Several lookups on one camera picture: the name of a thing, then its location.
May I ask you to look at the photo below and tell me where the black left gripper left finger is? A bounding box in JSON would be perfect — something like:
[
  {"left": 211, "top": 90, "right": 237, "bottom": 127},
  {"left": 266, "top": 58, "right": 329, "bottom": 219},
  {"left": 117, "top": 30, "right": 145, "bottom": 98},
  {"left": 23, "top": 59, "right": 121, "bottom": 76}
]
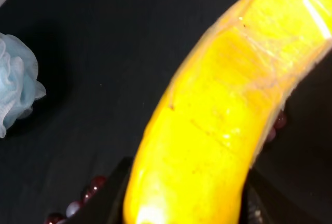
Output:
[{"left": 66, "top": 157, "right": 133, "bottom": 224}]

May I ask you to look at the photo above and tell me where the light blue bath loofah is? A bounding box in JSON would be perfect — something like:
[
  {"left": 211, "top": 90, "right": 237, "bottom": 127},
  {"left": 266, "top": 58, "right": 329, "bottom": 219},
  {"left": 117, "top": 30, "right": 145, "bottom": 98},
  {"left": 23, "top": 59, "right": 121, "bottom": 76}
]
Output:
[{"left": 1, "top": 34, "right": 46, "bottom": 138}]

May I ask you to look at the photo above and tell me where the yellow banana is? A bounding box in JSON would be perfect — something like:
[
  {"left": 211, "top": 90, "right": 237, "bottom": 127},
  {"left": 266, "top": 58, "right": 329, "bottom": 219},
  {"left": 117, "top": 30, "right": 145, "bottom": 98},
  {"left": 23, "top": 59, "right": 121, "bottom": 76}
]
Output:
[{"left": 123, "top": 0, "right": 331, "bottom": 223}]

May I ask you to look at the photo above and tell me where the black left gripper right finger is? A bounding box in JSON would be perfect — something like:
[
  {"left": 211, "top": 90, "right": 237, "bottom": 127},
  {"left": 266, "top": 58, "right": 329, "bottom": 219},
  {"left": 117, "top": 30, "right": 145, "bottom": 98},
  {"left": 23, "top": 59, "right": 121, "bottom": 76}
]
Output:
[{"left": 240, "top": 169, "right": 331, "bottom": 223}]

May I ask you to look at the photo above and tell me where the red grape bunch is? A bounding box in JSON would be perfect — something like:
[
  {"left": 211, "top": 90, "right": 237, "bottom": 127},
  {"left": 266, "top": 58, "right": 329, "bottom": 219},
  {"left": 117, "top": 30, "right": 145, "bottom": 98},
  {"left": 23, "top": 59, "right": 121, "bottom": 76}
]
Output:
[{"left": 44, "top": 110, "right": 287, "bottom": 223}]

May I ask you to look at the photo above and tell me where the black tablecloth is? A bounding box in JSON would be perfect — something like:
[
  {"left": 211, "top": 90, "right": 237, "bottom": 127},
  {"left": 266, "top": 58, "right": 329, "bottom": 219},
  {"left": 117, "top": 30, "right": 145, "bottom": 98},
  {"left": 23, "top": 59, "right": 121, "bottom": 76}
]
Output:
[{"left": 1, "top": 0, "right": 331, "bottom": 223}]

